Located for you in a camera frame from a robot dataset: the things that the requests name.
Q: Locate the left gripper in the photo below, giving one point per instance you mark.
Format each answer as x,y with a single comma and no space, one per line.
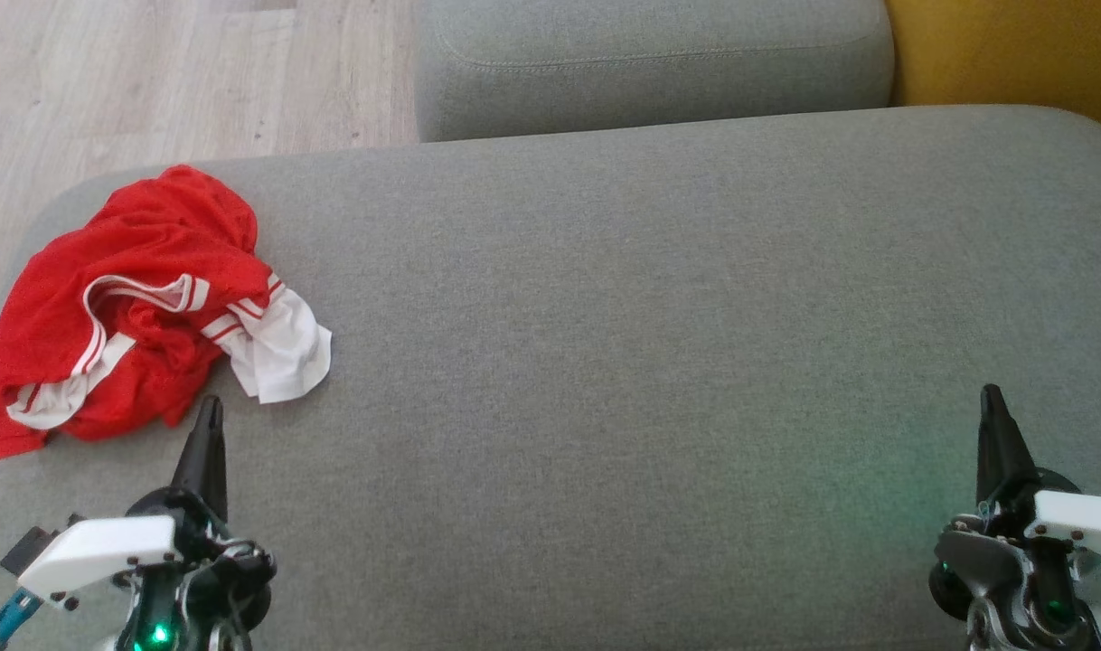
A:
216,579

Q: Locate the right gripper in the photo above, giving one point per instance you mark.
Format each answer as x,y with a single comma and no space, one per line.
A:
984,561

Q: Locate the red and white sports jersey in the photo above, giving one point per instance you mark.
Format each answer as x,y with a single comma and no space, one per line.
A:
153,235

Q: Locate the yellow sofa back cushion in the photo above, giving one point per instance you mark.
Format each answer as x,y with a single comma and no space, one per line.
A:
1011,54

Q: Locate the large grey fabric sofa ottoman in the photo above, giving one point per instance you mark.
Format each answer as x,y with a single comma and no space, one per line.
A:
605,362

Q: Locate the grey sofa seat cushion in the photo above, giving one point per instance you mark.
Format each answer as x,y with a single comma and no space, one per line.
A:
650,72

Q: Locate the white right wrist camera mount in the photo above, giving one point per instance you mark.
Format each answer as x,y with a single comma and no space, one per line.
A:
1088,520

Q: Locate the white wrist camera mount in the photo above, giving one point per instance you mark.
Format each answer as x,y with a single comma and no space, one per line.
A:
98,547
1088,520

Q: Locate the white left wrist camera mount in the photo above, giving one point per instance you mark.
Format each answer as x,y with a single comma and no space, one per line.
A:
98,547

